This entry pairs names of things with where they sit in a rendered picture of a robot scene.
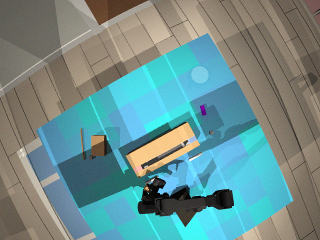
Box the purple rectangular block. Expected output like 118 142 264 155
200 105 206 116

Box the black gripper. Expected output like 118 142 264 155
141 177 166 201

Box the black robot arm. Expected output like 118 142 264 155
137 189 235 217

